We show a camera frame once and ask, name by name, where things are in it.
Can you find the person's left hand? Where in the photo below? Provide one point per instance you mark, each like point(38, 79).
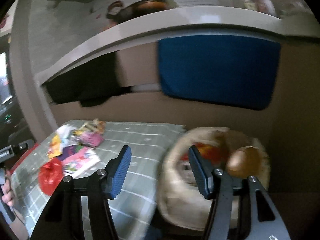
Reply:
point(8, 192)

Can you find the yellow snack wrapper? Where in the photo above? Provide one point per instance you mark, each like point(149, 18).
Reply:
point(55, 147)

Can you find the brown round object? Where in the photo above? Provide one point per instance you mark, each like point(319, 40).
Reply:
point(243, 161)

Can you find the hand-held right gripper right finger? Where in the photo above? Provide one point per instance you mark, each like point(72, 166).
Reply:
point(200, 172)

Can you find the blue cushion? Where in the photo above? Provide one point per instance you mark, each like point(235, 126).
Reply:
point(217, 72)

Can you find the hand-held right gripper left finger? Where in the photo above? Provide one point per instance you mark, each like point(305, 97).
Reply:
point(122, 172)

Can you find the orange yellow crumpled wrapper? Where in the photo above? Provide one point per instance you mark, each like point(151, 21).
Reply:
point(91, 126)

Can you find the red yellow wrapper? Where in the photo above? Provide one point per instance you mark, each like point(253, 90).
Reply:
point(212, 155)

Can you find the white crumpled wrapper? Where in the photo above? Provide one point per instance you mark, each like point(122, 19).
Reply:
point(65, 131)

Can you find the red crumpled wrapper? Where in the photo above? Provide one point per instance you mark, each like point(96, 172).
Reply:
point(50, 177)

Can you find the green checked tablecloth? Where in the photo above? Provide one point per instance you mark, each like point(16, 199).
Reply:
point(140, 135)

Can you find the pink crumpled wrapper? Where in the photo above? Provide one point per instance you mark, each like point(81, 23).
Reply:
point(92, 140)

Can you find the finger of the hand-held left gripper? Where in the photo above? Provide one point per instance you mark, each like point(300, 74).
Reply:
point(23, 147)

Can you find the pink cartoon print packet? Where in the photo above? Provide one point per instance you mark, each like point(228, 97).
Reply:
point(82, 160)

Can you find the computer monitor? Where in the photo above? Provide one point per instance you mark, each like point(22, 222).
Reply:
point(3, 80)

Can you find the white furniture frame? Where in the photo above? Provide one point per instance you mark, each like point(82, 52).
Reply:
point(100, 42)

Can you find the purple wrapper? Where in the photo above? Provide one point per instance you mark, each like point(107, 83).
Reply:
point(69, 152)

